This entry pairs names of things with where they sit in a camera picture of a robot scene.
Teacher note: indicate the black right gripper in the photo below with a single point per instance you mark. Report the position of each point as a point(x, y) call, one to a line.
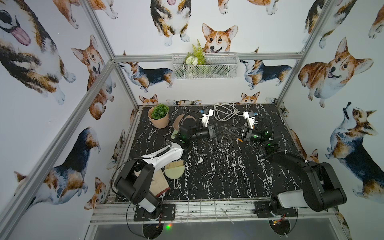
point(246, 134)

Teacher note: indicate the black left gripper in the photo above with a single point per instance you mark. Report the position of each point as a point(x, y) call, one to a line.
point(211, 131)

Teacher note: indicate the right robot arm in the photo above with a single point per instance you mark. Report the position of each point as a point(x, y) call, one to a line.
point(321, 188)

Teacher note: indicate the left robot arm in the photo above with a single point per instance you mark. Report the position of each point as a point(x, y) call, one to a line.
point(135, 179)

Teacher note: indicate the terracotta pot with plant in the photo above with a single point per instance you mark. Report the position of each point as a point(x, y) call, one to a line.
point(159, 116)

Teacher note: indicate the artificial fern with flower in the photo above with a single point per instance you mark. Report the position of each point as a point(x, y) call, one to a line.
point(195, 62)

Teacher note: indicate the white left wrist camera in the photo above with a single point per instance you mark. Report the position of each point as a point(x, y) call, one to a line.
point(206, 114)

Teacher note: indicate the white wire wall basket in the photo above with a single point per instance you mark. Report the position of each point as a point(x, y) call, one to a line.
point(214, 66)

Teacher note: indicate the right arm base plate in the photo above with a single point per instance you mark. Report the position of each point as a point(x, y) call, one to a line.
point(271, 209)

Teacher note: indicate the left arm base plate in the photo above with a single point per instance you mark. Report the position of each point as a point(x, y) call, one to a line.
point(164, 212)

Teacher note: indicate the aluminium frame post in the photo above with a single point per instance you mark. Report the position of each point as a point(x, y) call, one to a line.
point(303, 54)

